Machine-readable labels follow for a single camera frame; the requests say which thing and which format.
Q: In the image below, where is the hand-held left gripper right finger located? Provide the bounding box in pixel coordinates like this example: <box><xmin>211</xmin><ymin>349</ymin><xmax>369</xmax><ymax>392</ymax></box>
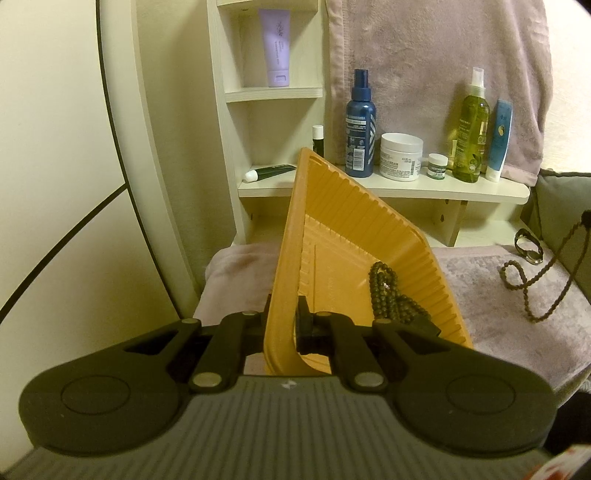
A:
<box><xmin>297</xmin><ymin>296</ymin><xmax>444</xmax><ymax>389</ymax></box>

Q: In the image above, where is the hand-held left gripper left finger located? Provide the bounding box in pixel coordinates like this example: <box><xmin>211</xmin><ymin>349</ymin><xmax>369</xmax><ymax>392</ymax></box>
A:
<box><xmin>122</xmin><ymin>295</ymin><xmax>273</xmax><ymax>394</ymax></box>

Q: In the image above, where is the dark bead bracelet with tassel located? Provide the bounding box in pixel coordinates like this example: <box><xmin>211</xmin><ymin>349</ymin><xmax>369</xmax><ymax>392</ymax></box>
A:
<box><xmin>368</xmin><ymin>261</ymin><xmax>440</xmax><ymax>339</ymax></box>

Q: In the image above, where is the yellow plastic tray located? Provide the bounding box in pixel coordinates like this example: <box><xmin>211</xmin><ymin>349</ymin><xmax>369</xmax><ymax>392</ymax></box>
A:
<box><xmin>262</xmin><ymin>148</ymin><xmax>474</xmax><ymax>377</ymax></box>

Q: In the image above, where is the black tube with white cap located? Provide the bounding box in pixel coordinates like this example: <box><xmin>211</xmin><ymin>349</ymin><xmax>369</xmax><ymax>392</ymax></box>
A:
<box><xmin>244</xmin><ymin>164</ymin><xmax>297</xmax><ymax>182</ymax></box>

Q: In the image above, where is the white cream jar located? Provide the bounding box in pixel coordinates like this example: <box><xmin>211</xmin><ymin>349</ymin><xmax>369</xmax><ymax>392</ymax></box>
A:
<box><xmin>379</xmin><ymin>132</ymin><xmax>425</xmax><ymax>182</ymax></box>

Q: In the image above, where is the pink fleece mat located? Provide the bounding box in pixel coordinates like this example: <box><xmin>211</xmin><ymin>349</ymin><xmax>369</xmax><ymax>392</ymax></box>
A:
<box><xmin>193</xmin><ymin>244</ymin><xmax>591</xmax><ymax>393</ymax></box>

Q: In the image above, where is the blue spray bottle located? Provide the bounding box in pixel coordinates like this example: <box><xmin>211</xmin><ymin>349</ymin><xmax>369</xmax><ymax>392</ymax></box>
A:
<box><xmin>345</xmin><ymin>69</ymin><xmax>378</xmax><ymax>178</ymax></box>

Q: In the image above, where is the cream wooden shelf unit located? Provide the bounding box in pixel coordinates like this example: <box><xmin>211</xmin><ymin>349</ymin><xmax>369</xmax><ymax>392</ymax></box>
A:
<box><xmin>205</xmin><ymin>0</ymin><xmax>532</xmax><ymax>250</ymax></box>

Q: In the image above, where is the black and silver bangle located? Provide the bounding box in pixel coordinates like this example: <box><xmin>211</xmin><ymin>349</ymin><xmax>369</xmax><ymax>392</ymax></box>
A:
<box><xmin>513</xmin><ymin>228</ymin><xmax>544</xmax><ymax>265</ymax></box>

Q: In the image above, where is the green spray bottle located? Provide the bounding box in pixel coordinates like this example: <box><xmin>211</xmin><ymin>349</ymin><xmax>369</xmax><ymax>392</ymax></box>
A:
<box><xmin>451</xmin><ymin>66</ymin><xmax>491</xmax><ymax>184</ymax></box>

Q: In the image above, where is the light blue cosmetic tube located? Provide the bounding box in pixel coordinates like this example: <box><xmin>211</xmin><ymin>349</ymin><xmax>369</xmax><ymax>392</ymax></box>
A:
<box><xmin>484</xmin><ymin>98</ymin><xmax>515</xmax><ymax>184</ymax></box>

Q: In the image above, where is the purple cosmetic tube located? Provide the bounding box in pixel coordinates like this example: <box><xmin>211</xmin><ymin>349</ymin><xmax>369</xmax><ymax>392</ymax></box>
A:
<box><xmin>257</xmin><ymin>8</ymin><xmax>293</xmax><ymax>88</ymax></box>

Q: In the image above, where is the green cushion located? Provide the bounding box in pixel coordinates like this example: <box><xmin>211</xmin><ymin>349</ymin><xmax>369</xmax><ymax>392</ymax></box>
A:
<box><xmin>530</xmin><ymin>168</ymin><xmax>591</xmax><ymax>278</ymax></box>

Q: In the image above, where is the hanging pink towel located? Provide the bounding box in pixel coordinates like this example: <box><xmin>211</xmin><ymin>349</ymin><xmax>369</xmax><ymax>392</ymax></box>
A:
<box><xmin>325</xmin><ymin>0</ymin><xmax>555</xmax><ymax>186</ymax></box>

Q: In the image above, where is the white and red object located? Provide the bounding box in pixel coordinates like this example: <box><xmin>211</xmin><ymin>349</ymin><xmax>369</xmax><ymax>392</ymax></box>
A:
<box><xmin>521</xmin><ymin>444</ymin><xmax>591</xmax><ymax>480</ymax></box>

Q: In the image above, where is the thin black cable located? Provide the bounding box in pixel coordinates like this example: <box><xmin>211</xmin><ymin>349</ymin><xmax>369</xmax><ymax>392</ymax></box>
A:
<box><xmin>0</xmin><ymin>0</ymin><xmax>132</xmax><ymax>312</ymax></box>

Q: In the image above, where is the long brown bead necklace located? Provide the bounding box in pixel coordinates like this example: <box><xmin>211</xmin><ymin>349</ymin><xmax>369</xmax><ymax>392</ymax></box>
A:
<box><xmin>501</xmin><ymin>220</ymin><xmax>591</xmax><ymax>324</ymax></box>

